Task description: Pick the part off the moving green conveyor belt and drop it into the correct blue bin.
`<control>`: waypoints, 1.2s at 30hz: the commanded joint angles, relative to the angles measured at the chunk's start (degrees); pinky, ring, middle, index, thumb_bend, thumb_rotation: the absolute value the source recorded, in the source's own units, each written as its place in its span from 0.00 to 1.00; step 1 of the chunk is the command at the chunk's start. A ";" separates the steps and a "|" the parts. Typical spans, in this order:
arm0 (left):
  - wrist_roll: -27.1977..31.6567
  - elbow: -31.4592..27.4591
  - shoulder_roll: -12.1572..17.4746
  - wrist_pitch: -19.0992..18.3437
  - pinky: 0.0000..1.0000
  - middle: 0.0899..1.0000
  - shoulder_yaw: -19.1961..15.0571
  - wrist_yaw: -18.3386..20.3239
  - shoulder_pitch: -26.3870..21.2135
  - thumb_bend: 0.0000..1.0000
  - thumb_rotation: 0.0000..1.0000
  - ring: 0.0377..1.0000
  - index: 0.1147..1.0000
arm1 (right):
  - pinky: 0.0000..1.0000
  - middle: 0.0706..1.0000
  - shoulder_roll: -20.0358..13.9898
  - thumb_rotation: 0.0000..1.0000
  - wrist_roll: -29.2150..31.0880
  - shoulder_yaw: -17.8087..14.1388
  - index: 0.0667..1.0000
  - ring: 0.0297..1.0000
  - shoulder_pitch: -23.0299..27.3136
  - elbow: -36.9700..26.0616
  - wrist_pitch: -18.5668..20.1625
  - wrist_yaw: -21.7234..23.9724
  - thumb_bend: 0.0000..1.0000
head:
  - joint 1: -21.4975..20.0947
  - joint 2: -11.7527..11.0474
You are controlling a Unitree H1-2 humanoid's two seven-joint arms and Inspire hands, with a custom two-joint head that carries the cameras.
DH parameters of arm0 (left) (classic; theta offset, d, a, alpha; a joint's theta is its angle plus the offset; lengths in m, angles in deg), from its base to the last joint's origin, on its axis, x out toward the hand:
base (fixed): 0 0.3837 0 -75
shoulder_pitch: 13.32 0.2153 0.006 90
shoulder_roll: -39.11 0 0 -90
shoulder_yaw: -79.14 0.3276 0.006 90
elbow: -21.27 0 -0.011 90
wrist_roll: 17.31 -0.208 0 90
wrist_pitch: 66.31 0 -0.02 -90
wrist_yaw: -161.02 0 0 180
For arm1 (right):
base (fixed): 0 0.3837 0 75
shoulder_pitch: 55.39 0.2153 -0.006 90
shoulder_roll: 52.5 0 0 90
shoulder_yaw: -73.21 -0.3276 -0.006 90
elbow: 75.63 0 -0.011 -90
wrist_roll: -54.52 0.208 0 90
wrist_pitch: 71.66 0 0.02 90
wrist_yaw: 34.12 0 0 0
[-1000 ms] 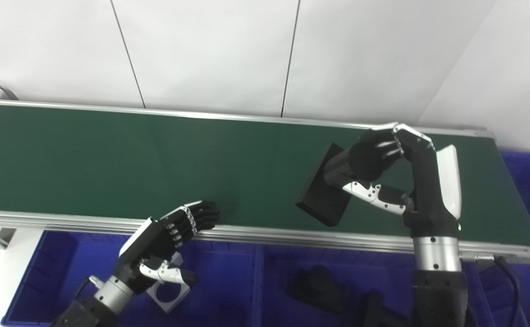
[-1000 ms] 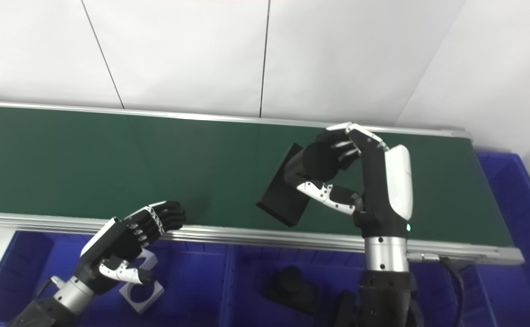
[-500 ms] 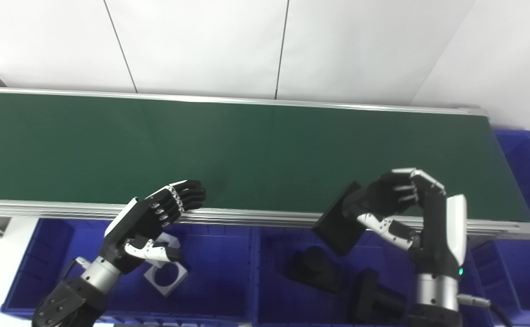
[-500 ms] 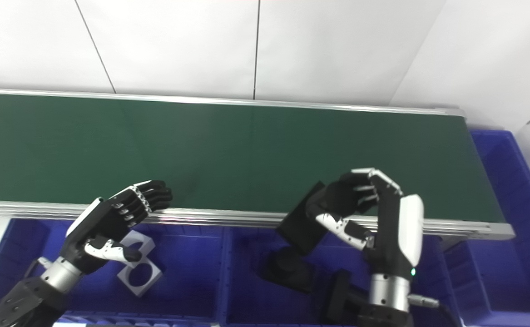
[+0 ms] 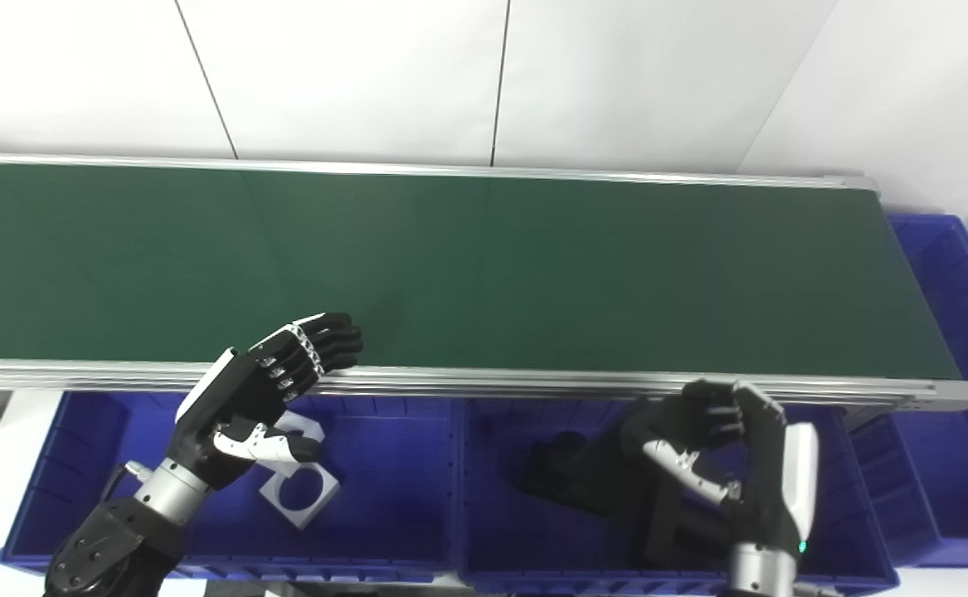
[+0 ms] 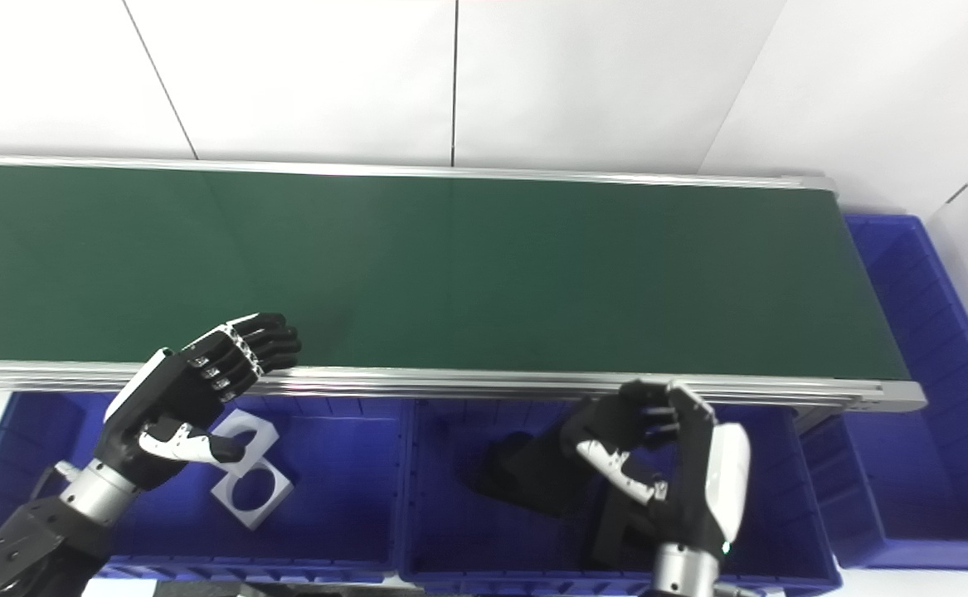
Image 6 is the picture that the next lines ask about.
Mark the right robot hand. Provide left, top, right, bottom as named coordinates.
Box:
left=562, top=380, right=752, bottom=552

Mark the blue plastic bin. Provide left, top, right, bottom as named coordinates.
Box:
left=0, top=391, right=410, bottom=581
left=401, top=398, right=841, bottom=594
left=799, top=214, right=968, bottom=571

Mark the black cylinder block part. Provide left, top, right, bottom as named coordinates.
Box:
left=587, top=485, right=667, bottom=573
left=463, top=398, right=659, bottom=519

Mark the white square part with hole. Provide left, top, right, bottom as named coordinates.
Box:
left=202, top=408, right=281, bottom=479
left=210, top=462, right=295, bottom=531

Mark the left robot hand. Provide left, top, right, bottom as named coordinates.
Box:
left=94, top=313, right=302, bottom=490

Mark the green conveyor belt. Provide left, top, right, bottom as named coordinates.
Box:
left=0, top=153, right=927, bottom=432
left=0, top=164, right=912, bottom=382

